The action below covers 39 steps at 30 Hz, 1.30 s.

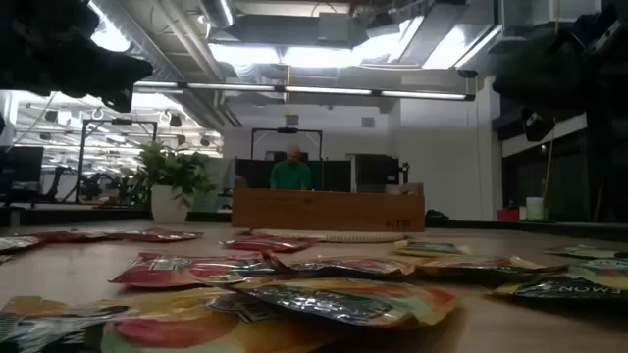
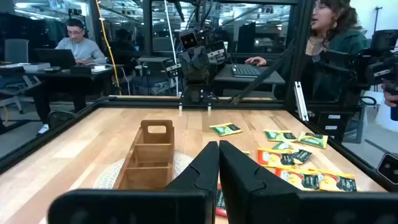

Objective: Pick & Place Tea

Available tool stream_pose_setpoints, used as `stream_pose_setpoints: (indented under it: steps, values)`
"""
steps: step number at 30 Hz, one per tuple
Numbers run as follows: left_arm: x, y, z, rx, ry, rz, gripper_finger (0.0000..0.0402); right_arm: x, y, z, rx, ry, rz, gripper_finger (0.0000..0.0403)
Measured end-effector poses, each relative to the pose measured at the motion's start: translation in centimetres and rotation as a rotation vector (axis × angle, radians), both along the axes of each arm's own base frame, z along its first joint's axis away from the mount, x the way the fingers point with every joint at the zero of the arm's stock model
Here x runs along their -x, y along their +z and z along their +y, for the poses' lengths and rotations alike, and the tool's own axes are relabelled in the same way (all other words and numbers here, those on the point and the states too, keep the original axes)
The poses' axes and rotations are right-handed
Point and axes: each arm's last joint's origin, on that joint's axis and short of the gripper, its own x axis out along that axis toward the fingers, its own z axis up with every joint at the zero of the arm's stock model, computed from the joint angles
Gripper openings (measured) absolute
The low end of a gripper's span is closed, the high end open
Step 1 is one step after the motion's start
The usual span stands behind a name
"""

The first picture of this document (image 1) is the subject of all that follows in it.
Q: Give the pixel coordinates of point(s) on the small black object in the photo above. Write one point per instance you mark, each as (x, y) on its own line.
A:
(435, 215)

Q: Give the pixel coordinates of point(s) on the black metal station frame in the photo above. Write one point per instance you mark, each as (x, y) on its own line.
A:
(287, 130)
(120, 121)

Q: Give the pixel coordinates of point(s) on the long linear ceiling light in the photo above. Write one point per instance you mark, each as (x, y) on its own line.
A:
(324, 90)

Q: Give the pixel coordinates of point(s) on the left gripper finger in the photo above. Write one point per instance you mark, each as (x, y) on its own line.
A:
(122, 64)
(115, 93)

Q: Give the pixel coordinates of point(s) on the black monitor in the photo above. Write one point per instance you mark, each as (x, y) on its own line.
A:
(22, 164)

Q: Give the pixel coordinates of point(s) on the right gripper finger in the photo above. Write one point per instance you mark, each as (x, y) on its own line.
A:
(539, 126)
(535, 78)

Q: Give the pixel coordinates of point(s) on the red box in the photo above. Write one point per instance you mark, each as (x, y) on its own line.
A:
(507, 215)

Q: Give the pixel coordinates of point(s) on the red strawberry tea packet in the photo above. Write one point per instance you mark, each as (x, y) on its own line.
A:
(267, 244)
(157, 236)
(17, 243)
(73, 237)
(186, 270)

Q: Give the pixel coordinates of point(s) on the small black post device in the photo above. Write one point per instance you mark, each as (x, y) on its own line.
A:
(405, 171)

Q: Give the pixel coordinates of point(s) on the wooden tea organizer box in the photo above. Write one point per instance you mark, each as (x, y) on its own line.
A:
(319, 211)

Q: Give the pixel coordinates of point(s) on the pale green container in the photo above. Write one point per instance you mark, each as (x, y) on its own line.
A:
(535, 208)

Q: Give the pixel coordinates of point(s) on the person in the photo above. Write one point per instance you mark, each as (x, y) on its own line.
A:
(292, 176)

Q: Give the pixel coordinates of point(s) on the green plant in white pot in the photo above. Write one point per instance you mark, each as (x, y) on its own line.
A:
(169, 208)

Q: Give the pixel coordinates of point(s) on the black dome security camera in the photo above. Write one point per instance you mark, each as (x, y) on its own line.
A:
(467, 73)

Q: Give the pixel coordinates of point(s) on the round silver air duct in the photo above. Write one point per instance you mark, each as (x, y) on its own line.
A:
(218, 12)

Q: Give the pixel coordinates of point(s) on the yellow packets in box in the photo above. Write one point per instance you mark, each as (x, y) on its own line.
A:
(375, 169)

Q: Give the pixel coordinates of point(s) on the round woven placemat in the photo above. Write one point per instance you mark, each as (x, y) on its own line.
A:
(343, 237)

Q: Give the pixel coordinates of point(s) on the white wall vent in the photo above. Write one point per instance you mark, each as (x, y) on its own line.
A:
(292, 119)
(368, 122)

